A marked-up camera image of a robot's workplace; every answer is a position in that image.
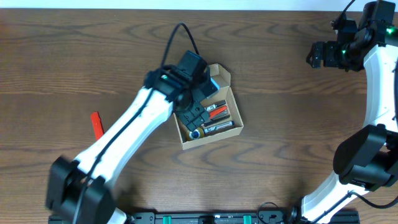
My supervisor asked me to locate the black whiteboard marker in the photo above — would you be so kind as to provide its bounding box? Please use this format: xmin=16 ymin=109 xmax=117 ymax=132
xmin=206 ymin=100 xmax=226 ymax=111

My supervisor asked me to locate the yellow tape roll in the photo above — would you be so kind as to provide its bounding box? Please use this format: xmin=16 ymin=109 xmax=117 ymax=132
xmin=187 ymin=128 xmax=205 ymax=141

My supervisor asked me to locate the red black stapler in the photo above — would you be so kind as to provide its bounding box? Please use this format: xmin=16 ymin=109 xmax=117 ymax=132
xmin=203 ymin=105 xmax=229 ymax=126

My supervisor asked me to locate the blue whiteboard marker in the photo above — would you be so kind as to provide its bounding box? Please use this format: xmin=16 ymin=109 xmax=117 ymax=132
xmin=204 ymin=121 xmax=234 ymax=135

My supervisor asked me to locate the cardboard box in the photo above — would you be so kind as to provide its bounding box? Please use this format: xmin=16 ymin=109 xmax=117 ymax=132
xmin=174 ymin=63 xmax=244 ymax=150

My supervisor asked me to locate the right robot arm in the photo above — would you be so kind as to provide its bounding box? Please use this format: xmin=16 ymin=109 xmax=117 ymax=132
xmin=288 ymin=0 xmax=397 ymax=223

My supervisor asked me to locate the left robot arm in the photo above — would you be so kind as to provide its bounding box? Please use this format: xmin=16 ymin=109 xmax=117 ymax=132
xmin=45 ymin=50 xmax=220 ymax=223

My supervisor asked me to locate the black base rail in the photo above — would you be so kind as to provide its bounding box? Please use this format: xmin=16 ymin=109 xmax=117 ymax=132
xmin=48 ymin=210 xmax=360 ymax=224

